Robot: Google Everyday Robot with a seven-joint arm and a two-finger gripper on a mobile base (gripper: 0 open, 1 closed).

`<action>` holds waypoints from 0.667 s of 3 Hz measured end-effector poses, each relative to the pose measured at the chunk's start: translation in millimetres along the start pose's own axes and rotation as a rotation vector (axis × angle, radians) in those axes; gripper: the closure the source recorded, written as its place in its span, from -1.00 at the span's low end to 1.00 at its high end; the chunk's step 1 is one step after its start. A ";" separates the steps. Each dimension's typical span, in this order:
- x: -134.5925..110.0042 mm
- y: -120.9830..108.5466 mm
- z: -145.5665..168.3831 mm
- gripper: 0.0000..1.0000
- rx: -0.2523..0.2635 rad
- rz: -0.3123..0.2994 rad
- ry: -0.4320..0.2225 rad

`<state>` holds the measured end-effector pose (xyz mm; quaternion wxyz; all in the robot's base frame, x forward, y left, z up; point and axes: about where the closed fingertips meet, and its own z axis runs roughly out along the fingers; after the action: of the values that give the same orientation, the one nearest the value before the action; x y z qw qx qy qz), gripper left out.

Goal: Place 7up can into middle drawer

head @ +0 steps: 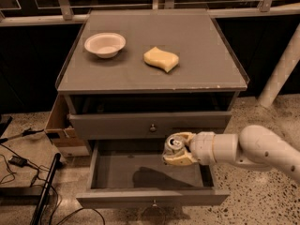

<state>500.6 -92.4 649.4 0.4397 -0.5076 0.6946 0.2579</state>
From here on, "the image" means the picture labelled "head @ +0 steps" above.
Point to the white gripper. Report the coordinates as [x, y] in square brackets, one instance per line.
[202, 146]

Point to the green white 7up can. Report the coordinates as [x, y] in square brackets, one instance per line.
[174, 146]

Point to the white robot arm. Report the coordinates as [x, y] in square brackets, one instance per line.
[256, 148]

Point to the grey open middle drawer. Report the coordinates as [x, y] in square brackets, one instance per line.
[131, 173]

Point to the grey top drawer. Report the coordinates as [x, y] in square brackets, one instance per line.
[109, 126]

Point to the grey drawer cabinet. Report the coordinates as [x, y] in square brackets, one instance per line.
[208, 77]

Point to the yellow sponge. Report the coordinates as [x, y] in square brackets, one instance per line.
[161, 59]

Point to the cardboard box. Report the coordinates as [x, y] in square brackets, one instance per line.
[61, 133]

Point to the white paper bowl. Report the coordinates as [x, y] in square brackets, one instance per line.
[105, 45]

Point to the white support column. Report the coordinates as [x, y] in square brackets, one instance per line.
[281, 73]

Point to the black pole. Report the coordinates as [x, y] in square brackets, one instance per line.
[43, 197]

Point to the black power adapter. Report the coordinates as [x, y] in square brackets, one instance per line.
[17, 161]

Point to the metal window railing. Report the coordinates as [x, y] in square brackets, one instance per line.
[33, 12]

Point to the black handled tool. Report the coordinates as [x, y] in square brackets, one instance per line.
[26, 132]

